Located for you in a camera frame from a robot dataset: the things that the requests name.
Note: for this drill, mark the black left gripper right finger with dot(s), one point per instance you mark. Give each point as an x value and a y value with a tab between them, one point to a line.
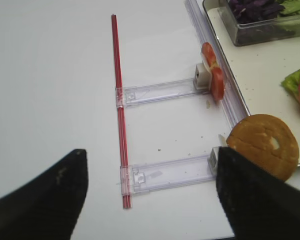
258	206

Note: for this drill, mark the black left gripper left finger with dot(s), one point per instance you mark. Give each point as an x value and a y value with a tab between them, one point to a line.
48	207

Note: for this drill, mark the upright tomato slices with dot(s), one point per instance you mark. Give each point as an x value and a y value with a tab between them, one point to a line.
217	84

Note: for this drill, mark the lettuce leaf on tray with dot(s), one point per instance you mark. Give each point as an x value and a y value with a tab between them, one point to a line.
291	83

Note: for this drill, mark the green lettuce in container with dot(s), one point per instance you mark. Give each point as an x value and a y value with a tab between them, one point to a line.
291	14

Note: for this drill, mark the white pusher block lower left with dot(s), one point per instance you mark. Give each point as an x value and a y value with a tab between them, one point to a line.
213	158

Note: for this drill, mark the white pusher block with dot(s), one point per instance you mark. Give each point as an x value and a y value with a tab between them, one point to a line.
213	158
203	77

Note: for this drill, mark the brown bun bottom slice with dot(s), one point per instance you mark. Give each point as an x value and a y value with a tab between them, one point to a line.
268	142

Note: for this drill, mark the red rod left side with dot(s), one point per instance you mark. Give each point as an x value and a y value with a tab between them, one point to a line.
120	112

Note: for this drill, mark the metal tray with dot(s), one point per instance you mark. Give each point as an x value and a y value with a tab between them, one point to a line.
259	70

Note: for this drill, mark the white pusher block upper left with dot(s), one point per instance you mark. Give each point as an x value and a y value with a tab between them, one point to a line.
203	77

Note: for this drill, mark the clear plastic salad container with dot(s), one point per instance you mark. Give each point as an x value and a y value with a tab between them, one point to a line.
251	33

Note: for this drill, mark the purple cabbage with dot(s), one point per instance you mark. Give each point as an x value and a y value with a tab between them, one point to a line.
252	11

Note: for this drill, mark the clear rail lower left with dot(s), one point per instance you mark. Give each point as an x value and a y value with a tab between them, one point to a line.
140	179

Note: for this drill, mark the clear rail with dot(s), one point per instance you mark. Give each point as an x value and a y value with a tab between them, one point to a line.
140	179
137	95

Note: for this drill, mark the clear rail upper left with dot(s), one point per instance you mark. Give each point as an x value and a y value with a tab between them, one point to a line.
137	95

